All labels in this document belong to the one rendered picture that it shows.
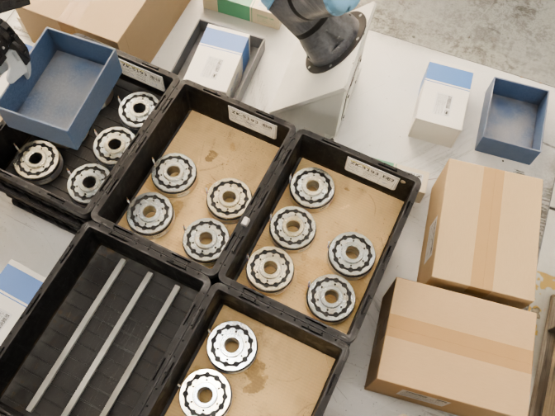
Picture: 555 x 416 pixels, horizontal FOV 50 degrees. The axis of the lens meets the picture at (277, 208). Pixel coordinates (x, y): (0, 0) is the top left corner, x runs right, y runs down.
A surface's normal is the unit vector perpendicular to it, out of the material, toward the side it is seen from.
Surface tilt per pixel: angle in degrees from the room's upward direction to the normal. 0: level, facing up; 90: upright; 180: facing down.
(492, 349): 0
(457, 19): 0
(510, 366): 0
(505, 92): 90
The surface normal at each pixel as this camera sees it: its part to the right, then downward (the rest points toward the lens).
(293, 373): 0.03, -0.41
